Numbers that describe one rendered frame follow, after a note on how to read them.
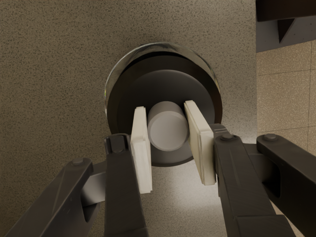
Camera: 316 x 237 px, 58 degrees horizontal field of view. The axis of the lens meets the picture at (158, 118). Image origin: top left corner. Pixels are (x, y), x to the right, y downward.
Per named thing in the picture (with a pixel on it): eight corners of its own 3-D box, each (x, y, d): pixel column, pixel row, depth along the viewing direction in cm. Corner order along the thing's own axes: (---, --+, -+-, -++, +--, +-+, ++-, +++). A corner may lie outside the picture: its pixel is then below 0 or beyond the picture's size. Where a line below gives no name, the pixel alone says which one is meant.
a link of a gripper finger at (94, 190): (136, 201, 13) (70, 209, 13) (138, 155, 18) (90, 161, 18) (131, 171, 13) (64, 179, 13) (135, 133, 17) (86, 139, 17)
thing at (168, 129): (119, 161, 26) (110, 202, 20) (102, 60, 24) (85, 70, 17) (218, 149, 26) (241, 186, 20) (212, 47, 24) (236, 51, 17)
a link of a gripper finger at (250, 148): (221, 159, 13) (289, 151, 12) (202, 124, 17) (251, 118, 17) (223, 189, 13) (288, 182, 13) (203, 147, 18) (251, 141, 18)
